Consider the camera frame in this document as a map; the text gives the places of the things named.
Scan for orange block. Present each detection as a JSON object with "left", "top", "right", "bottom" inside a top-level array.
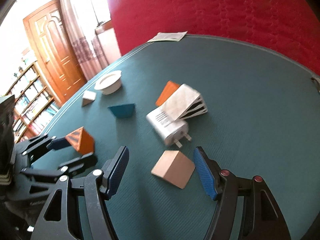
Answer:
[{"left": 155, "top": 81, "right": 180, "bottom": 107}]

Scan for white paper leaflet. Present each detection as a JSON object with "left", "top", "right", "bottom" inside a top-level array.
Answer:
[{"left": 148, "top": 31, "right": 188, "bottom": 42}]

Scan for large orange striped wedge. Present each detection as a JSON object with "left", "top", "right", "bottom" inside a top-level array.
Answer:
[{"left": 65, "top": 127, "right": 95, "bottom": 155}]

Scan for white marbled wedge block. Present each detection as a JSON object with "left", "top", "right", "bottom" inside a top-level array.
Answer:
[{"left": 161, "top": 84, "right": 208, "bottom": 121}]

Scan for cream triangular block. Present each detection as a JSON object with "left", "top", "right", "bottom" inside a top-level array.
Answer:
[{"left": 81, "top": 90, "right": 97, "bottom": 107}]

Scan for tan wooden wedge block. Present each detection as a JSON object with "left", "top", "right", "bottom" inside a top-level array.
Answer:
[{"left": 151, "top": 150, "right": 195, "bottom": 189}]

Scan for wooden door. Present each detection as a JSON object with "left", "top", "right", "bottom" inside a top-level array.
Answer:
[{"left": 23, "top": 0, "right": 86, "bottom": 106}]

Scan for black wristwatch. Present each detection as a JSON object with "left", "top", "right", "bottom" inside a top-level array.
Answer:
[{"left": 311, "top": 77, "right": 320, "bottom": 93}]

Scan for bookshelf with books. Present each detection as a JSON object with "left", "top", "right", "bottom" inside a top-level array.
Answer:
[{"left": 6, "top": 61, "right": 60, "bottom": 143}]

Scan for red quilted blanket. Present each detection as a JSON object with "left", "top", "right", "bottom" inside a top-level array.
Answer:
[{"left": 108, "top": 0, "right": 319, "bottom": 73}]

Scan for blue wedge block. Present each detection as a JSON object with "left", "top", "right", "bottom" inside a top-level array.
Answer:
[{"left": 108, "top": 103, "right": 135, "bottom": 119}]

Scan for white power adapter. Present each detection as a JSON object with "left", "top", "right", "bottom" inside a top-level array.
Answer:
[{"left": 146, "top": 107, "right": 192, "bottom": 148}]

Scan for patterned curtain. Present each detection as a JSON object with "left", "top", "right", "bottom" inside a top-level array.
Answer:
[{"left": 59, "top": 0, "right": 108, "bottom": 80}]

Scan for white stacked plates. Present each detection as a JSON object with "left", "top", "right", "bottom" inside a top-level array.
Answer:
[{"left": 94, "top": 70, "right": 122, "bottom": 95}]

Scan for green table mat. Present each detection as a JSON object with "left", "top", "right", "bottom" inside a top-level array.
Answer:
[{"left": 30, "top": 34, "right": 320, "bottom": 240}]

